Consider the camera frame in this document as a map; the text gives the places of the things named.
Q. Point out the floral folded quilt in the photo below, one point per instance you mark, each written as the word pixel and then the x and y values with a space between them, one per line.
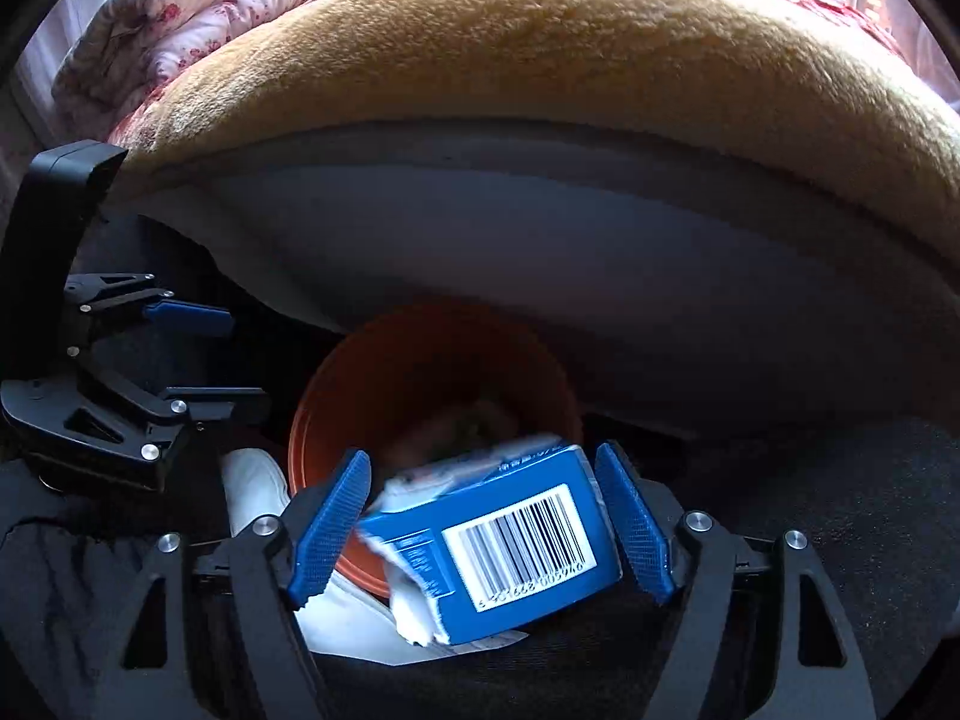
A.
pixel 187 7

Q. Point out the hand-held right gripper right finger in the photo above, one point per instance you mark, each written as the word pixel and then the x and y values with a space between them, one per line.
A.
pixel 637 532

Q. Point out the grey white mattress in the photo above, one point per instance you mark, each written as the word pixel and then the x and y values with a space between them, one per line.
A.
pixel 525 240

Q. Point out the blue barcode carton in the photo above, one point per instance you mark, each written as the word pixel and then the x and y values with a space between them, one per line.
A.
pixel 525 480

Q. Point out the orange plastic bin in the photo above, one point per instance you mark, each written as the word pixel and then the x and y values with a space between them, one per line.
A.
pixel 450 345

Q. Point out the pale crumpled wrapper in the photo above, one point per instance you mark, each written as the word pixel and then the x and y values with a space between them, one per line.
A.
pixel 469 427

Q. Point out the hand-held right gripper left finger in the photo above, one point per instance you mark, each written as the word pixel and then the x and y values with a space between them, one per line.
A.
pixel 330 525

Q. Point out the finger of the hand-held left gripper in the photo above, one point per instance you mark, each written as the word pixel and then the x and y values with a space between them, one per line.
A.
pixel 187 311
pixel 217 401

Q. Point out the person's black trousers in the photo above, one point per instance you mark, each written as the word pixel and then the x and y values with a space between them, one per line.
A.
pixel 825 502

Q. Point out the white curtain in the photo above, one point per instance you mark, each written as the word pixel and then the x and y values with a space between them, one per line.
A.
pixel 67 37
pixel 934 52

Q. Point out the white shoe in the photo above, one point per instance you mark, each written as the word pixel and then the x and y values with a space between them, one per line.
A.
pixel 255 487

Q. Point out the beige red leaf fleece blanket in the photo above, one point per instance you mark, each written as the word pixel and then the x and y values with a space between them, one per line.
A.
pixel 525 37

